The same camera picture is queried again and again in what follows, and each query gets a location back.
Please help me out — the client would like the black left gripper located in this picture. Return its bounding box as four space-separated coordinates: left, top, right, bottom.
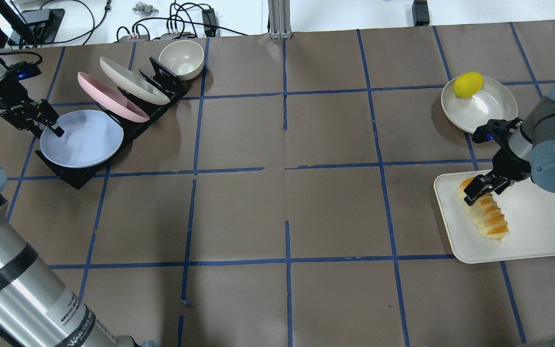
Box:
0 73 65 138

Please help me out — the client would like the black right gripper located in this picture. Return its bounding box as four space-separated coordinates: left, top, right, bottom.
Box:
464 117 531 206

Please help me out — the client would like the sliced bread loaf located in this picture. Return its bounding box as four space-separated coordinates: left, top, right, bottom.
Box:
458 178 510 240

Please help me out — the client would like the light blue plate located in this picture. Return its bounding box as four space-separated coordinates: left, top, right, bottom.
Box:
40 110 124 168

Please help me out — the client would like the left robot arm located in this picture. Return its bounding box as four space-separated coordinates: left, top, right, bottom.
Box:
0 59 137 347

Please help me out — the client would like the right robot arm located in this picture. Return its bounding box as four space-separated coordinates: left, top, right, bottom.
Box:
463 85 555 206

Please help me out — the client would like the pink plate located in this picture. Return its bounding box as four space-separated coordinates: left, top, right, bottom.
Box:
77 72 150 123

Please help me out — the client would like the cream round plate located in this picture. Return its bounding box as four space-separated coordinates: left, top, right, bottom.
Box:
440 76 518 134

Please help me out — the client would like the cream plate in rack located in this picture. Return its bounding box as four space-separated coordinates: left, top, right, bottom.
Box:
100 57 170 106

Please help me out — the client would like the cream rectangular tray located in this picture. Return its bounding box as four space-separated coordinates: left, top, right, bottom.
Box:
434 171 555 264

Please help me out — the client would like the yellow lemon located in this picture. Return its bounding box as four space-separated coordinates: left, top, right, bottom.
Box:
453 72 484 98

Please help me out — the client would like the black dish rack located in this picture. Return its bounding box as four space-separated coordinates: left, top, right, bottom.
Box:
35 57 186 189

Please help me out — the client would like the metal clamp piece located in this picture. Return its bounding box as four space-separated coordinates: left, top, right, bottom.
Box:
132 1 159 17

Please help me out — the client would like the cream bowl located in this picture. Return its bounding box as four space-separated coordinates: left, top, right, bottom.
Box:
158 40 205 81

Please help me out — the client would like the black power adapter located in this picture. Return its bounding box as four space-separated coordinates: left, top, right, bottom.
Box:
202 8 218 37

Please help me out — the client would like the aluminium frame post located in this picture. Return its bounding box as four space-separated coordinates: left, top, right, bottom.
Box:
268 0 292 39

